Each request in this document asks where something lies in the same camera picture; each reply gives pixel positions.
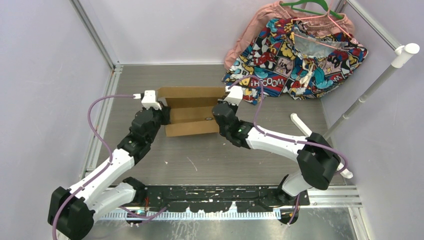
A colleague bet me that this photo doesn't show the brown cardboard box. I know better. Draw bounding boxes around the brown cardboard box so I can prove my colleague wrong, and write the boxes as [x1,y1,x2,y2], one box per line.
[157,86,225,137]

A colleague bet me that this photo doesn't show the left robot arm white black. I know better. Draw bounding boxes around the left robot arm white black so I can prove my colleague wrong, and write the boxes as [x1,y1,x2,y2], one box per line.
[47,106,171,240]

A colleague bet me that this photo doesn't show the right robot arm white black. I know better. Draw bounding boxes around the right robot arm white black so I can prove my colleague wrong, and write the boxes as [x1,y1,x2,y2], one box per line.
[212,102,341,206]

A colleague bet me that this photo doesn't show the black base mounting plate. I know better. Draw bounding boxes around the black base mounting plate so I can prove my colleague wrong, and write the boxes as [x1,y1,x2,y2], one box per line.
[124,185,296,213]

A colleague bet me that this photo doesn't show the colourful comic print shorts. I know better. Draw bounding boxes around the colourful comic print shorts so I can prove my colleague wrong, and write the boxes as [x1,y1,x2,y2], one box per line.
[222,18,368,104]

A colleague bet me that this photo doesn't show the pink garment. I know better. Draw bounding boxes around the pink garment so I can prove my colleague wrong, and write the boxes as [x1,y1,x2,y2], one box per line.
[223,0,355,70]

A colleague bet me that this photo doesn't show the green plastic hanger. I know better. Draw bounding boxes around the green plastic hanger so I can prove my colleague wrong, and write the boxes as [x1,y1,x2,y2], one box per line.
[279,0,343,20]

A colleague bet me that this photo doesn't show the white grey clothes rack stand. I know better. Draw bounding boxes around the white grey clothes rack stand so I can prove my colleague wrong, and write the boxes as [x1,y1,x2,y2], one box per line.
[290,43,420,179]

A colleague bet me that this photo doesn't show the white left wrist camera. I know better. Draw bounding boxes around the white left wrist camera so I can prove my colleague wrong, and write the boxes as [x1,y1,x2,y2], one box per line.
[132,90,162,110]

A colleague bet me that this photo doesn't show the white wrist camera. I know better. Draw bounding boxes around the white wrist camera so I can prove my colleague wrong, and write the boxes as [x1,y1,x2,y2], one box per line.
[223,85,244,106]
[132,90,162,110]

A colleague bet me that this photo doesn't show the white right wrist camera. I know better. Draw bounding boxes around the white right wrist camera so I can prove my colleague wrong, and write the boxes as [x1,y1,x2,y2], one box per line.
[223,85,244,106]

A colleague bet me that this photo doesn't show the aluminium corner post left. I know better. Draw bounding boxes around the aluminium corner post left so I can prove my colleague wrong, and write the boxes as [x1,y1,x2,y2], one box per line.
[69,0,117,69]

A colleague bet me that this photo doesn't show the aluminium corner post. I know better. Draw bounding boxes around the aluminium corner post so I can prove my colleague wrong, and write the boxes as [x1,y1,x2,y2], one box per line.
[334,0,403,50]
[69,0,117,69]

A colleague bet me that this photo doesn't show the pink wire hanger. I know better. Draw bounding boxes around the pink wire hanger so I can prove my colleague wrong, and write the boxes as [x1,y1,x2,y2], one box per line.
[284,7,355,51]

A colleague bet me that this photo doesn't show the aluminium corner post right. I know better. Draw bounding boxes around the aluminium corner post right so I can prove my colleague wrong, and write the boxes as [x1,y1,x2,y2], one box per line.
[334,0,403,50]

